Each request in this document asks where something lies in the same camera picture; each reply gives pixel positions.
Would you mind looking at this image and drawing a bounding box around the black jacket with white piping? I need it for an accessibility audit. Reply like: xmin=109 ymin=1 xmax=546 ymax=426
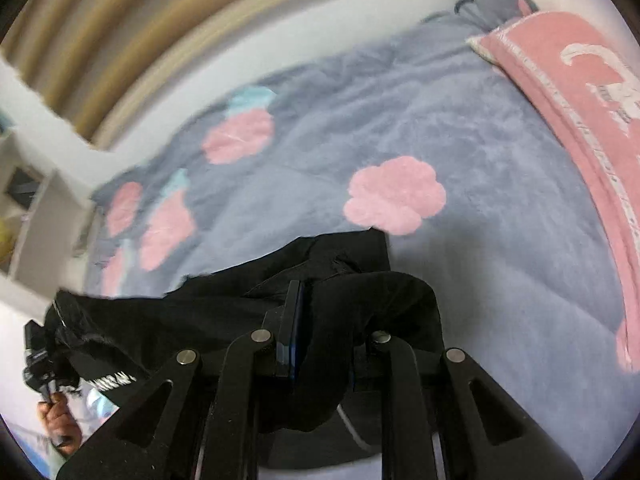
xmin=43 ymin=226 xmax=447 ymax=466

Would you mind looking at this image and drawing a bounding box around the person's left hand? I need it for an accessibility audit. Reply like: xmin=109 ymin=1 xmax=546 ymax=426
xmin=37 ymin=392 xmax=82 ymax=457

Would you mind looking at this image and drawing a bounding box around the white shelf unit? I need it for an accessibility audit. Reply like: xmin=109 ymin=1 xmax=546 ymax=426
xmin=0 ymin=123 xmax=97 ymax=281

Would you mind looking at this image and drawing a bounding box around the yellow ball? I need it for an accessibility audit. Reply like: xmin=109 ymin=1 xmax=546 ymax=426
xmin=0 ymin=219 xmax=14 ymax=261

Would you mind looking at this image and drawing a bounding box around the black framed picture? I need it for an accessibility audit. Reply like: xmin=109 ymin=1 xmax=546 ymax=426
xmin=4 ymin=167 xmax=41 ymax=210

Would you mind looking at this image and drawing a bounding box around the grey floral bed quilt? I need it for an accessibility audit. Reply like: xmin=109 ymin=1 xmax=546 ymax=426
xmin=85 ymin=13 xmax=639 ymax=478

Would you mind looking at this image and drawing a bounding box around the wooden slatted headboard panel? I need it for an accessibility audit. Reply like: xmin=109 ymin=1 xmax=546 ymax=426
xmin=0 ymin=0 xmax=471 ymax=151

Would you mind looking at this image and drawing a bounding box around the pink pillow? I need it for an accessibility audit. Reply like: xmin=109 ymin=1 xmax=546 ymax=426
xmin=468 ymin=11 xmax=639 ymax=373

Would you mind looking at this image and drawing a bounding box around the grey scalloped pillow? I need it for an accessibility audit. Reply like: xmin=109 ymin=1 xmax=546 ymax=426
xmin=454 ymin=0 xmax=538 ymax=32

